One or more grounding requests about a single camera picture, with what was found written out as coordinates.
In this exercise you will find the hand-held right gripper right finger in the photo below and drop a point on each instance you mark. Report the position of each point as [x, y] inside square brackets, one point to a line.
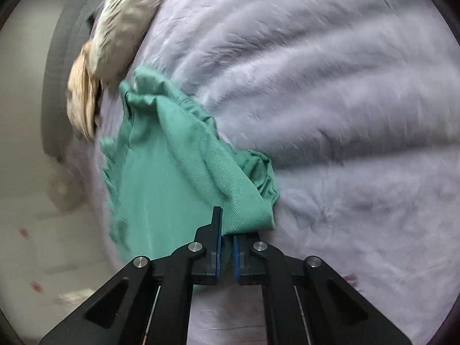
[236, 258]

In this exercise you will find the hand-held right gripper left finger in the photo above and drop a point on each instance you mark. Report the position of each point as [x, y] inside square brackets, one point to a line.
[218, 251]

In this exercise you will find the green work jacket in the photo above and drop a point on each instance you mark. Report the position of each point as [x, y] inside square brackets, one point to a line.
[161, 187]

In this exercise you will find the purple plush blanket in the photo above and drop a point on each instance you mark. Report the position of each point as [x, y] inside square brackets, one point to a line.
[323, 115]

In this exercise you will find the beige striped cloth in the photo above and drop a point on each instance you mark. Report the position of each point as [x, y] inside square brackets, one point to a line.
[82, 90]

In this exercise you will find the grey upholstered headboard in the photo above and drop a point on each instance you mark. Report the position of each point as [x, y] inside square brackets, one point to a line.
[59, 79]

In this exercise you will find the cream pleated pillow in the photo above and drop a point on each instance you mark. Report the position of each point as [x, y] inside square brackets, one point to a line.
[122, 32]

